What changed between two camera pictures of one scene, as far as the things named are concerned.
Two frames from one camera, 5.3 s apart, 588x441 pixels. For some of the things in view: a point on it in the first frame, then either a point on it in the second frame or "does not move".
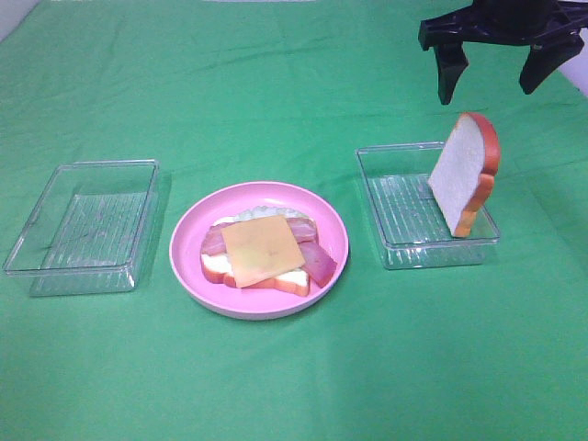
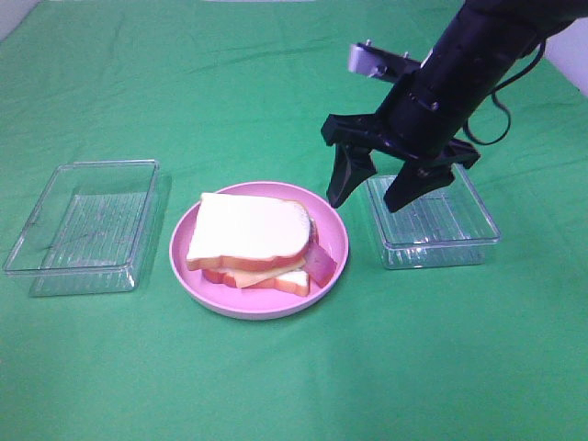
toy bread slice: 462,178 -> 244,233
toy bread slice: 217,268 does not move
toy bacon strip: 318,263 does not move
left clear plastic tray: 91,231 does not move
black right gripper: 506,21 -> 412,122
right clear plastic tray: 408,222 does not move
